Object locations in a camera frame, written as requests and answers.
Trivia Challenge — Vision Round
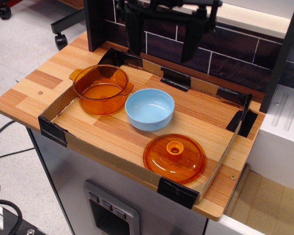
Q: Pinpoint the light blue ceramic bowl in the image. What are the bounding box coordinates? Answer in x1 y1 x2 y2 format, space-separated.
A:
125 89 175 132

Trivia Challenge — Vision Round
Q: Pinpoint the black braided cable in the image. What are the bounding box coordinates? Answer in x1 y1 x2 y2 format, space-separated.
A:
0 171 23 235

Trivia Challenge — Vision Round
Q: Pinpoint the black cable on floor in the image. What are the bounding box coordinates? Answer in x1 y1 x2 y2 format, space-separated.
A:
0 119 35 162

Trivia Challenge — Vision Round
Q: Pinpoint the orange transparent glass pot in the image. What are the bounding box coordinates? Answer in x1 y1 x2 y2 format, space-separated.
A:
69 64 134 116

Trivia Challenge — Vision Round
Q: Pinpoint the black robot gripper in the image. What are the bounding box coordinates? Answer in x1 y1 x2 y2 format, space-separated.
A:
116 0 222 63

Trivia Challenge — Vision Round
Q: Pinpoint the black rolling chair base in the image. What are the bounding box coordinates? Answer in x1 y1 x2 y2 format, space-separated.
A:
51 8 85 50

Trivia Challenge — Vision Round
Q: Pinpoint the grey appliance control panel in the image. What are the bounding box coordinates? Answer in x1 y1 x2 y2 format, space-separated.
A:
83 181 141 235

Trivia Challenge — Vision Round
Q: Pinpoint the orange transparent pot lid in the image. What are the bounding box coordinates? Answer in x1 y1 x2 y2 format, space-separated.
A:
143 134 206 185

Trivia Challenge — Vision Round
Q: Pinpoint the cardboard fence with black tape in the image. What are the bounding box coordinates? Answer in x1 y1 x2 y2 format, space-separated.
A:
38 47 263 220

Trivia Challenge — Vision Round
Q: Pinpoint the black metal shelf post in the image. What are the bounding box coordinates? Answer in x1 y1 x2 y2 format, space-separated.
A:
259 13 294 114

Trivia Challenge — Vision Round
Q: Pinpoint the white cabinet with grooves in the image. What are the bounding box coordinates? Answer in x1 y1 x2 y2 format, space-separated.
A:
247 85 294 189

